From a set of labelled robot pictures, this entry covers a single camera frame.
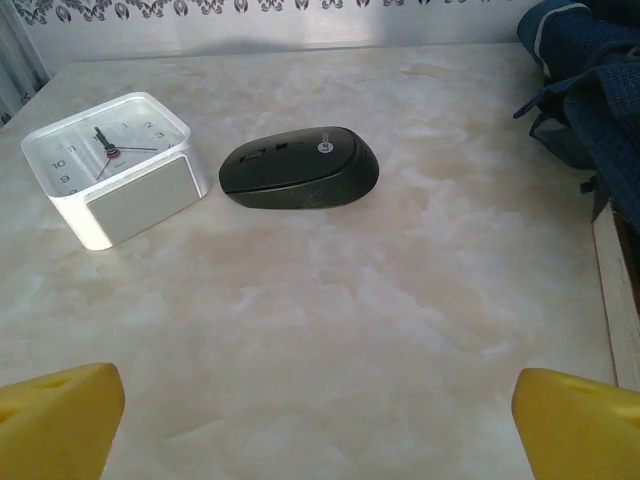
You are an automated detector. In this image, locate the black computer mouse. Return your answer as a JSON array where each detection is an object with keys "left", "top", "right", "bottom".
[{"left": 218, "top": 125, "right": 380, "bottom": 210}]

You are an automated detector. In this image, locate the navy blue student backpack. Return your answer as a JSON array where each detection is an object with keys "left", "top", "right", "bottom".
[{"left": 513, "top": 0, "right": 640, "bottom": 224}]

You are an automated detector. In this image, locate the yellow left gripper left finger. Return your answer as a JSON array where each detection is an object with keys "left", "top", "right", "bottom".
[{"left": 0, "top": 363, "right": 126, "bottom": 480}]

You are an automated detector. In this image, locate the white square alarm clock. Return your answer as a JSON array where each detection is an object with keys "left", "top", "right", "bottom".
[{"left": 20, "top": 91, "right": 206, "bottom": 251}]

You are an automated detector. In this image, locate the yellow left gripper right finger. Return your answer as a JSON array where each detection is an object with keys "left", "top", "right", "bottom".
[{"left": 511, "top": 368, "right": 640, "bottom": 480}]

